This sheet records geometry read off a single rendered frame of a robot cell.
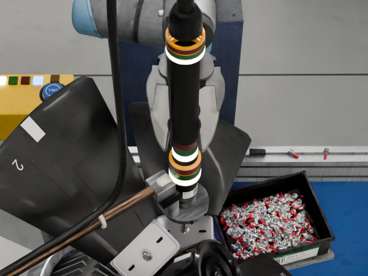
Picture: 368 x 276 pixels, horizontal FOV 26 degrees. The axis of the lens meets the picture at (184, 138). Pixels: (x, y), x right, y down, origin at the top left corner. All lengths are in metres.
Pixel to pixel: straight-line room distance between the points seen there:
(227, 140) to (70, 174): 0.38
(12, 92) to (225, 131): 0.43
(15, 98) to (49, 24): 1.61
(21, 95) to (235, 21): 0.50
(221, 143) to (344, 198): 0.60
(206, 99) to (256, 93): 1.91
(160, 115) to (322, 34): 2.17
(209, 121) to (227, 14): 0.81
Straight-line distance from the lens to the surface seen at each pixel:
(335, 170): 1.76
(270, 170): 1.74
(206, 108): 0.99
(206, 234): 1.24
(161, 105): 1.00
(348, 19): 3.19
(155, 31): 1.23
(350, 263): 2.21
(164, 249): 1.16
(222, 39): 1.80
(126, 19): 1.23
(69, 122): 1.09
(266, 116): 2.85
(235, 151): 1.37
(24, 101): 1.55
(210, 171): 1.31
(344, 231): 2.05
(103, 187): 1.10
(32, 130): 1.08
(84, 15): 1.25
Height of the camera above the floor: 2.28
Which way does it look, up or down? 55 degrees down
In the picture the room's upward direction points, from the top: straight up
